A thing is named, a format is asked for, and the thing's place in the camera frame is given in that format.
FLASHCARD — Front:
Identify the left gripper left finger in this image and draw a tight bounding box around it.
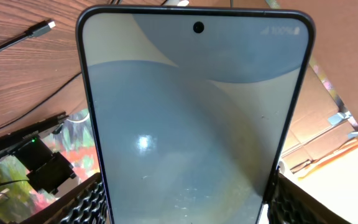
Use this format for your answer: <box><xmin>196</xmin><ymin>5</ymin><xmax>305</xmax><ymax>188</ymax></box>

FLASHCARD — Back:
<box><xmin>21</xmin><ymin>173</ymin><xmax>108</xmax><ymax>224</ymax></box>

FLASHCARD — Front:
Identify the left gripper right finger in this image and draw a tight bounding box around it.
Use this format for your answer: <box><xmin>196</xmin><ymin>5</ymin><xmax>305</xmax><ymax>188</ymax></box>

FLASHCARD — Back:
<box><xmin>267</xmin><ymin>172</ymin><xmax>349</xmax><ymax>224</ymax></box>

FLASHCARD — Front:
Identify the blue Samsung smartphone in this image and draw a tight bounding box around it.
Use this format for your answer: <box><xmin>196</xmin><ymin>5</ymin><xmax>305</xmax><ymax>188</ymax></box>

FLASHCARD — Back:
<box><xmin>76</xmin><ymin>5</ymin><xmax>315</xmax><ymax>224</ymax></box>

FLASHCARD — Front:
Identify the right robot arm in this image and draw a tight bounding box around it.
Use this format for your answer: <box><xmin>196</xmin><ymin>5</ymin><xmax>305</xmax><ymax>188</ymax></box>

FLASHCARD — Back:
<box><xmin>13</xmin><ymin>136</ymin><xmax>76</xmax><ymax>195</ymax></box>

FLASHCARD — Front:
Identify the white power strip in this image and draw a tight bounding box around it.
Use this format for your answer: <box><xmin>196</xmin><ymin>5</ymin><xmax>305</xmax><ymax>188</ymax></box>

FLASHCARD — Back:
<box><xmin>162</xmin><ymin>0</ymin><xmax>190</xmax><ymax>7</ymax></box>

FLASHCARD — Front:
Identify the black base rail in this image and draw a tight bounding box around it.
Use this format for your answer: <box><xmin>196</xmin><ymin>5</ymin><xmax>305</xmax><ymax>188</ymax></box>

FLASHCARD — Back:
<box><xmin>0</xmin><ymin>112</ymin><xmax>68</xmax><ymax>152</ymax></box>

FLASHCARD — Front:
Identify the black USB charging cable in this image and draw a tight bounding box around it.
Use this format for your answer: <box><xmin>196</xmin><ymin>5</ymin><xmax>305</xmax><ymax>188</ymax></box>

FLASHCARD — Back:
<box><xmin>0</xmin><ymin>19</ymin><xmax>88</xmax><ymax>138</ymax></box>

